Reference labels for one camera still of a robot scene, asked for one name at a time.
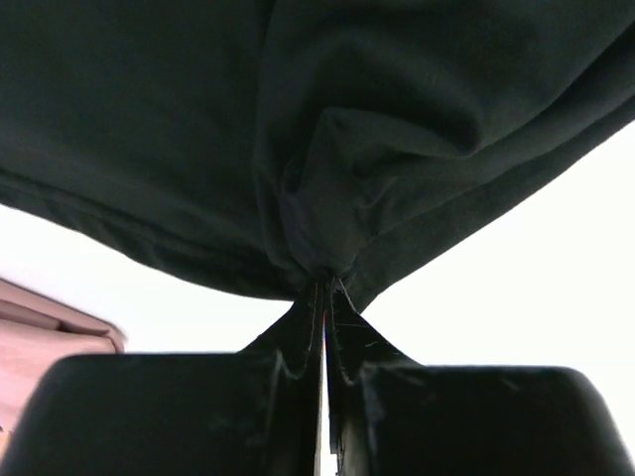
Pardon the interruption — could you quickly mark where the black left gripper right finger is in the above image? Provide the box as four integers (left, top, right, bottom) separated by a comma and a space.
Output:
324, 277, 635, 476

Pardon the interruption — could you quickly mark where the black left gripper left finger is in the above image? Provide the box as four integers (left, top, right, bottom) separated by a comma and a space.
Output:
0, 280, 326, 476

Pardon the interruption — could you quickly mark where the black t shirt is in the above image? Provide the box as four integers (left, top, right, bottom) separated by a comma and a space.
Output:
0, 0, 635, 314

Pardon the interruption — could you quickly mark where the folded pink t shirt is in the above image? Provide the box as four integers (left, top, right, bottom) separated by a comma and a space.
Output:
0, 277, 126, 435

